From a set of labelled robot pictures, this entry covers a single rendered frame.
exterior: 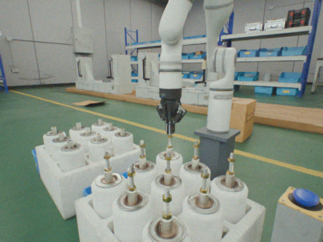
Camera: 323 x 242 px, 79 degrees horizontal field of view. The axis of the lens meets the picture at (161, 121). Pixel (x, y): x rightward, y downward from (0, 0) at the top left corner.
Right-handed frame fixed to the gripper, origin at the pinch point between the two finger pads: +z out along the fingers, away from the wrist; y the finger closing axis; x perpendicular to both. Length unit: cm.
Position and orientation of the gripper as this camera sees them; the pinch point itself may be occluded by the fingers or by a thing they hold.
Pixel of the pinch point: (169, 128)
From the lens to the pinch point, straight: 68.0
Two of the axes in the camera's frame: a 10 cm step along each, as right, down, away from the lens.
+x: 7.3, -1.8, 6.6
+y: 6.9, 1.9, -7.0
